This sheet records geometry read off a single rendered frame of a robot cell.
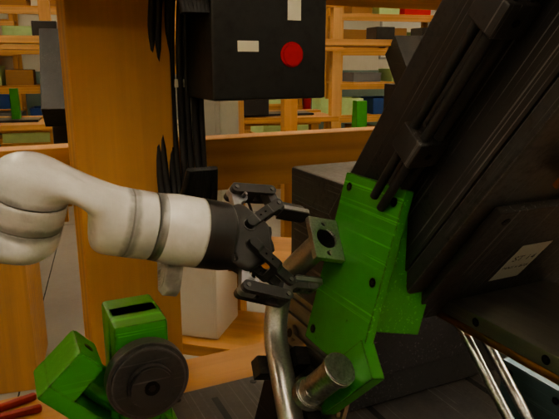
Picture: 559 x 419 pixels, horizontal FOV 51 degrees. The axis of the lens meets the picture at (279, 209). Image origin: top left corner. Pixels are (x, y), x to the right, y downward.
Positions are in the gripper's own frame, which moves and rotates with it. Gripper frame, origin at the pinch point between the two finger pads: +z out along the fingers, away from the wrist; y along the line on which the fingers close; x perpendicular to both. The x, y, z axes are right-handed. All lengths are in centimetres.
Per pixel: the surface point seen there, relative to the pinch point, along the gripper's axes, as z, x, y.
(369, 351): 3.3, -2.9, -13.5
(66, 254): 38, 355, 191
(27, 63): 22, 696, 720
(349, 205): 2.8, -5.7, 3.0
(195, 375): 2.7, 42.9, -1.3
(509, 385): 20.8, -4.8, -17.5
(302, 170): 8.3, 9.2, 19.9
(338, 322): 2.9, 0.8, -8.8
